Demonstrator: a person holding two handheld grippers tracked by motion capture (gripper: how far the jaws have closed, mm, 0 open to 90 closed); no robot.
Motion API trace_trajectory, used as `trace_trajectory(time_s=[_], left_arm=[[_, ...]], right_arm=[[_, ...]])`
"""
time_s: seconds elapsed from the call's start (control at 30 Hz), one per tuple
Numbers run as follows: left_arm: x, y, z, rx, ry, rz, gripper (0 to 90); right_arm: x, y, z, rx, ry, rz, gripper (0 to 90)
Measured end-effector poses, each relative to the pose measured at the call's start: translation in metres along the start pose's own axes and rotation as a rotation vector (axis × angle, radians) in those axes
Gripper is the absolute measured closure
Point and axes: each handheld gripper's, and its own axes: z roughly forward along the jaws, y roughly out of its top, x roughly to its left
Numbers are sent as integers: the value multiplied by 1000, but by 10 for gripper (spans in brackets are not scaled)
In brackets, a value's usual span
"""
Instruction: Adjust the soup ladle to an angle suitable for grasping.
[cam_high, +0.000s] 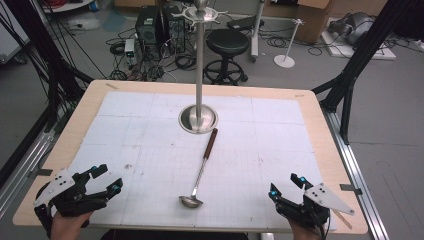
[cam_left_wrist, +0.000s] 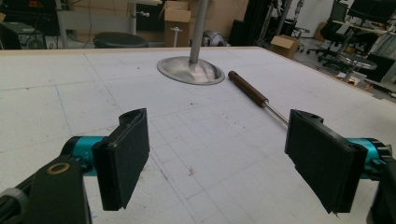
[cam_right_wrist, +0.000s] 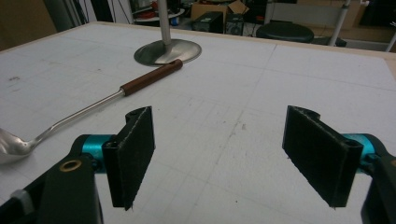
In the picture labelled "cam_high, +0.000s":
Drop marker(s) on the small white stand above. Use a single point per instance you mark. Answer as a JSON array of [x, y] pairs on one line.
[[284, 61]]

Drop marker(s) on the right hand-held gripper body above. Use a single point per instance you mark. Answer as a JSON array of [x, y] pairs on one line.
[[310, 208]]

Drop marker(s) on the white floor board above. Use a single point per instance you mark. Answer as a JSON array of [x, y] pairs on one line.
[[380, 53]]

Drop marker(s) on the white power box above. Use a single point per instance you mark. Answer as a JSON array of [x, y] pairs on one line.
[[130, 46]]

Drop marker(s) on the black computer tower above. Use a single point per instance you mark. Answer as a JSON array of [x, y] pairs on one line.
[[148, 28], [175, 30]]

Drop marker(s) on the tan tape strip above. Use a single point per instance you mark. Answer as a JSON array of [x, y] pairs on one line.
[[111, 86]]

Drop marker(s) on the grey bag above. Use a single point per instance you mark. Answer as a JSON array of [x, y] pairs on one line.
[[355, 28]]

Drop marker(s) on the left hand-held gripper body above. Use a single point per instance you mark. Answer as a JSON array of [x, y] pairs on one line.
[[68, 200]]

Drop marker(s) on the white pole with caster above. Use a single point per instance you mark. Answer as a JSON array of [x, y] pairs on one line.
[[255, 33]]

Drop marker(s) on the round white table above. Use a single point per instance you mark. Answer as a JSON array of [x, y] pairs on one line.
[[63, 5]]

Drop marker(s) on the person's right hand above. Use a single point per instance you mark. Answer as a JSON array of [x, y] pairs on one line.
[[302, 232]]

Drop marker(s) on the cardboard box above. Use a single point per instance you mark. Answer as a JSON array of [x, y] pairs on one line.
[[313, 23]]

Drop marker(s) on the aluminium rail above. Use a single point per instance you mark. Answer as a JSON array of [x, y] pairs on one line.
[[353, 166], [23, 166]]

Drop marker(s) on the flat black device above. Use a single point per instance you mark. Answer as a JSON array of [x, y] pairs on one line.
[[241, 23]]

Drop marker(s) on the black round stool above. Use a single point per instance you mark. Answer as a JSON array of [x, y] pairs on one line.
[[227, 41]]

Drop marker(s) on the steel utensil rack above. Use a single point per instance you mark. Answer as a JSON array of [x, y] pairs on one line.
[[199, 83]]

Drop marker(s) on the white grid mat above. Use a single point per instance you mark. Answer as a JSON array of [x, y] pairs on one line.
[[150, 166]]

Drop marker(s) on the person's left hand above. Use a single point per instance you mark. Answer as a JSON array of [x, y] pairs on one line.
[[66, 228]]

